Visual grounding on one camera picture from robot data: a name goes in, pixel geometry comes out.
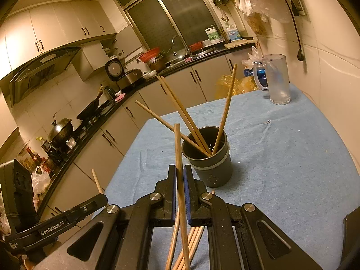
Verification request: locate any white bottle green label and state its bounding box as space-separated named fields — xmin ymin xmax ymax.
xmin=205 ymin=25 xmax=220 ymax=41

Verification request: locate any long wooden chopstick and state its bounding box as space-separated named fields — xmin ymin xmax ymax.
xmin=92 ymin=169 xmax=104 ymax=194
xmin=161 ymin=76 xmax=211 ymax=156
xmin=211 ymin=63 xmax=238 ymax=156
xmin=135 ymin=101 xmax=210 ymax=157
xmin=157 ymin=75 xmax=207 ymax=154
xmin=174 ymin=123 xmax=192 ymax=270

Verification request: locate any metal kitchen faucet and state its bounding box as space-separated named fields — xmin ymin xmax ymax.
xmin=171 ymin=36 xmax=192 ymax=58

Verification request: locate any oil bottle yellow cap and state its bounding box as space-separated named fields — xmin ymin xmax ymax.
xmin=35 ymin=136 xmax=47 ymax=154

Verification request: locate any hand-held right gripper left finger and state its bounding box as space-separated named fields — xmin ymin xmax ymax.
xmin=34 ymin=164 xmax=178 ymax=270

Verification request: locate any blue table cloth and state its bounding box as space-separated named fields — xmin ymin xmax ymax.
xmin=93 ymin=83 xmax=360 ymax=270

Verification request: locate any black power plug cable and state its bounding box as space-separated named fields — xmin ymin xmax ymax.
xmin=271 ymin=0 xmax=305 ymax=61

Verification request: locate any white blue plastic bag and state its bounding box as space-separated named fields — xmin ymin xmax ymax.
xmin=241 ymin=46 xmax=268 ymax=85

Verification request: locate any wall socket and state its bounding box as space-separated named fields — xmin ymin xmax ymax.
xmin=291 ymin=0 xmax=306 ymax=17

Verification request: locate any small wall shelf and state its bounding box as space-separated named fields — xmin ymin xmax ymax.
xmin=100 ymin=34 xmax=126 ymax=59

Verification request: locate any kitchen window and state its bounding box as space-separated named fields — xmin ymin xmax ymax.
xmin=112 ymin=0 xmax=223 ymax=52

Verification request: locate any rice cooker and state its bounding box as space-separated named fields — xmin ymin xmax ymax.
xmin=105 ymin=58 xmax=144 ymax=90

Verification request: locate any dark sauce bottle red label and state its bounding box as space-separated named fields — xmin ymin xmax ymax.
xmin=26 ymin=148 xmax=38 ymax=169

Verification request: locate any red plastic basin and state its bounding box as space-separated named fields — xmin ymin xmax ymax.
xmin=138 ymin=48 xmax=161 ymax=63

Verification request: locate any hanging brown bag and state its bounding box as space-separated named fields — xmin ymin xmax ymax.
xmin=247 ymin=14 xmax=268 ymax=36

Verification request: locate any gas stove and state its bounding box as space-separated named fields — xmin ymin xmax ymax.
xmin=67 ymin=101 xmax=113 ymax=140

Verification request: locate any black kitchen countertop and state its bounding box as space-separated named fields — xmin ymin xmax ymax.
xmin=36 ymin=43 xmax=256 ymax=220

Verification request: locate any white bottle blue label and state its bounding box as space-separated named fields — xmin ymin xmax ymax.
xmin=225 ymin=24 xmax=242 ymax=41

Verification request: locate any glass pot lid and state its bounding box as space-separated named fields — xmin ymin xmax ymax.
xmin=166 ymin=46 xmax=187 ymax=62

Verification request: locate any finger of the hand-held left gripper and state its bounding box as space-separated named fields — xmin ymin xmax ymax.
xmin=66 ymin=193 xmax=109 ymax=227

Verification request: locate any clear plastic mug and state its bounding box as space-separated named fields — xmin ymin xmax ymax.
xmin=253 ymin=54 xmax=291 ymax=106

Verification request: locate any yellow plastic bag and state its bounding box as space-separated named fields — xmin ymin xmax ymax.
xmin=215 ymin=74 xmax=259 ymax=99

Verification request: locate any brown cooking pot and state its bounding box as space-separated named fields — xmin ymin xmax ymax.
xmin=148 ymin=57 xmax=166 ymax=72

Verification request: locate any dark grey utensil holder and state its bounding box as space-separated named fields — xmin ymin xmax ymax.
xmin=181 ymin=126 xmax=233 ymax=188

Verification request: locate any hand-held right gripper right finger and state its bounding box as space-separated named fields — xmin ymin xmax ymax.
xmin=183 ymin=164 xmax=324 ymax=270

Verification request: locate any wooden cutting board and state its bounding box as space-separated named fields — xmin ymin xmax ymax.
xmin=224 ymin=39 xmax=255 ymax=49

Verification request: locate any black frying pan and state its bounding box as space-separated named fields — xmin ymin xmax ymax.
xmin=76 ymin=86 xmax=104 ymax=120

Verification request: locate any steel pot with lid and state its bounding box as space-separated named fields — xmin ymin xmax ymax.
xmin=48 ymin=113 xmax=74 ymax=147

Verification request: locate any range hood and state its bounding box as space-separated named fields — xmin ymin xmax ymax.
xmin=10 ymin=46 xmax=83 ymax=104

